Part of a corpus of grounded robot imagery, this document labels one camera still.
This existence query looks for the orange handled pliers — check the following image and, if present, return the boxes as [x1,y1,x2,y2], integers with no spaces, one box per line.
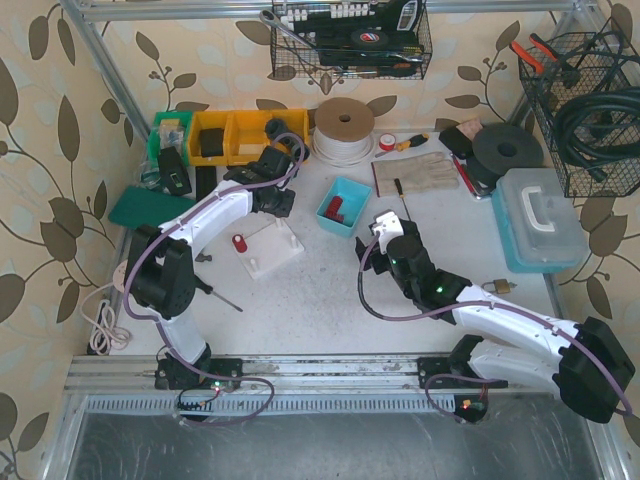
[509,33,559,75]

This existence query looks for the teal plastic bin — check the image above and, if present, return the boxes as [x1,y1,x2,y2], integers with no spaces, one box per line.
[316,176,372,238]

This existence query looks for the wire basket top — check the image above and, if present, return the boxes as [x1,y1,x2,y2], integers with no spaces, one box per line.
[259,1,432,83]

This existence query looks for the wire basket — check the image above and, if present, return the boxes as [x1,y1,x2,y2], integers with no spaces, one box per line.
[518,30,639,198]
[259,1,432,83]

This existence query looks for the red spring long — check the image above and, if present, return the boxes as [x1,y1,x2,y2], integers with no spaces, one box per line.
[326,214,344,224]
[325,196,343,218]

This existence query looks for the green bin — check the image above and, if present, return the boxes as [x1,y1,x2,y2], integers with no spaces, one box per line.
[147,111,193,165]

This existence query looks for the black foam block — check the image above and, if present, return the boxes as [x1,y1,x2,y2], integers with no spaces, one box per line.
[199,128,224,157]

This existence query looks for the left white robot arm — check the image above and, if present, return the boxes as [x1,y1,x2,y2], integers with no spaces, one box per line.
[122,132,305,388]

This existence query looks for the black coiled hose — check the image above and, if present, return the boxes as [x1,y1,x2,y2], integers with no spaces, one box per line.
[554,29,640,171]

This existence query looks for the white peg base plate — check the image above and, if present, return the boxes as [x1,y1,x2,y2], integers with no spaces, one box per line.
[234,218,305,280]

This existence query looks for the brass padlock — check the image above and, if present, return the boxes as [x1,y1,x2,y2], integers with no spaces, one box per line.
[481,278,517,295]

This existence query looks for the beige work glove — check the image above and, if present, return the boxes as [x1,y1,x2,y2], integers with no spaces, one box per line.
[372,152,459,198]

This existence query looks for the grey pipe fitting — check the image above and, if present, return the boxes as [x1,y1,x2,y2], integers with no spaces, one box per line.
[265,118,310,160]

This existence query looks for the red utility knife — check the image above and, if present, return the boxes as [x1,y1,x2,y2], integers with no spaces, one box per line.
[451,154,492,200]

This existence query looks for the black handled hammer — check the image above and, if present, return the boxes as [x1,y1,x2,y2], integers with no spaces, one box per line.
[195,253,212,263]

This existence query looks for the black disc spool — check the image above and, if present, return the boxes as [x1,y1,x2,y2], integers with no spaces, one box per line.
[466,123,544,188]

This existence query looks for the wire basket right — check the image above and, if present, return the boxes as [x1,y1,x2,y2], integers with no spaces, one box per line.
[518,30,639,198]

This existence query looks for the black aluminium extrusion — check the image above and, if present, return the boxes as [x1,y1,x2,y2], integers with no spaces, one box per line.
[195,166,218,201]

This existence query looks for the black electrical tape roll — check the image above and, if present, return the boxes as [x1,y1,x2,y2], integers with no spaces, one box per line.
[350,29,389,50]

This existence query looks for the pink round power strip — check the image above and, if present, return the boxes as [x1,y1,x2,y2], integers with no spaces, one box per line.
[112,260,128,293]

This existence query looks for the black orange screwdriver left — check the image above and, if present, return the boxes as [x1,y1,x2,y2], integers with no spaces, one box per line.
[195,278,243,312]

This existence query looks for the clear teal toolbox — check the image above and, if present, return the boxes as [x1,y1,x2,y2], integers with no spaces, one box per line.
[491,168,589,274]

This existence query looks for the yellow triple bin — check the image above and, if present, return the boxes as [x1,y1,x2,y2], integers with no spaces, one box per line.
[187,109,310,166]

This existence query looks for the red white tape roll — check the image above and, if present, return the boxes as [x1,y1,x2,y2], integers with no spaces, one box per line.
[379,133,396,152]

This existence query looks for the white cable spool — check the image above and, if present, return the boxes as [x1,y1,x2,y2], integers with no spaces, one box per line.
[312,97,375,168]

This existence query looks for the black yellow screwdriver thin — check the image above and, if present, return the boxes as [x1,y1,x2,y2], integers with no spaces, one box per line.
[393,178,412,221]

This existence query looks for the black sander block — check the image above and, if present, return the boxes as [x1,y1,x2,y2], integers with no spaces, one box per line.
[439,126,474,160]

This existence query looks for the green case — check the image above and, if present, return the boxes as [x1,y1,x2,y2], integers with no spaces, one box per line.
[108,186,196,230]

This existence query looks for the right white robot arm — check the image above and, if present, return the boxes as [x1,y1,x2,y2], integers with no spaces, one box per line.
[355,211,635,424]

